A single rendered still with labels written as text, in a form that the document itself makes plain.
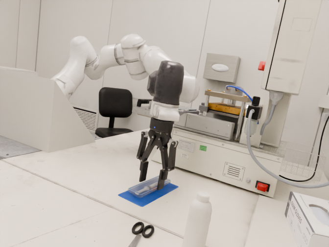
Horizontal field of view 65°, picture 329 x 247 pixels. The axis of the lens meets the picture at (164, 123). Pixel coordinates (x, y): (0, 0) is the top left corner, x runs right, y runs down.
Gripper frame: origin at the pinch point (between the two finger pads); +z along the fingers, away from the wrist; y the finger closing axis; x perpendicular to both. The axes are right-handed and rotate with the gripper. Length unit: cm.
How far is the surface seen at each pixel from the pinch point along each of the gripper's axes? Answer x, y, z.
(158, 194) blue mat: 0.7, -4.0, 4.7
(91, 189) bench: 15.4, 11.9, 5.0
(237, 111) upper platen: -35.6, -12.9, -24.7
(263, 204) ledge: -13.4, -34.1, -0.1
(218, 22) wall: -180, 67, -95
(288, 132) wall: -191, -18, -4
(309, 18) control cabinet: -31, -31, -61
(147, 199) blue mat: 6.3, -3.7, 4.7
